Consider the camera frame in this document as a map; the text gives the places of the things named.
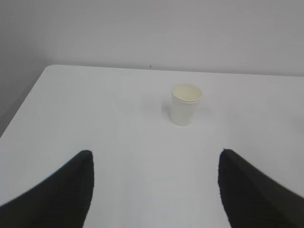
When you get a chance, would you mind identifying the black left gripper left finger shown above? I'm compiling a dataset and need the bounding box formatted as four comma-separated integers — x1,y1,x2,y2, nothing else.
0,150,95,228

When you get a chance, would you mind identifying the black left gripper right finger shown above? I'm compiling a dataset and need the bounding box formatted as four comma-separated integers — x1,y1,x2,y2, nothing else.
218,149,304,228

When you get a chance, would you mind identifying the white paper cup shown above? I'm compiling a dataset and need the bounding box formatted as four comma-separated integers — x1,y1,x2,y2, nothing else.
171,83,202,126

